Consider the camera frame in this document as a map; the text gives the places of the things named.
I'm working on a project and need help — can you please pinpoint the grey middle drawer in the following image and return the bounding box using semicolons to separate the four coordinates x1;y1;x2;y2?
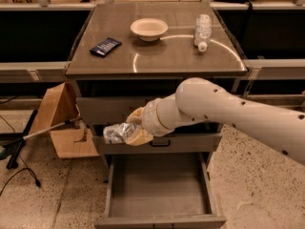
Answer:
92;133;221;155

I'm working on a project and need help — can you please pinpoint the light wooden box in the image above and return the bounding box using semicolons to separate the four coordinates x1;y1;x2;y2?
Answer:
30;83;98;158

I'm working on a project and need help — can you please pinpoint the grey top drawer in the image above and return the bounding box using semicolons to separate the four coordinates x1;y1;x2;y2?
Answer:
75;94;240;125

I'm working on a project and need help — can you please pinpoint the grey open bottom drawer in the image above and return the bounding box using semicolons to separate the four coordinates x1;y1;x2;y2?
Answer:
94;153;226;229

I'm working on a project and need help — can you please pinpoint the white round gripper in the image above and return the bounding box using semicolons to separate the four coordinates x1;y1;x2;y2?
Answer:
125;98;175;146

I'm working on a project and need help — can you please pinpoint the clear plastic water bottle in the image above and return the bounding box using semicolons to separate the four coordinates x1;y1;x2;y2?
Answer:
193;14;212;52

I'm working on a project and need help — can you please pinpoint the black and white grabber stick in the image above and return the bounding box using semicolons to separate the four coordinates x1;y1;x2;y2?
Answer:
0;116;81;170

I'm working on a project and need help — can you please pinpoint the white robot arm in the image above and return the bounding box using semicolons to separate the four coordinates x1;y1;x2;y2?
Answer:
127;78;305;163

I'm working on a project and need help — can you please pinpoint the white paper bowl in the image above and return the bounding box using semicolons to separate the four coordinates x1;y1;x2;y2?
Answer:
131;18;168;42

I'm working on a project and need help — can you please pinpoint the grey metal drawer cabinet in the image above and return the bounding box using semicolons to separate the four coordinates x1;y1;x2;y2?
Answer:
66;1;249;174

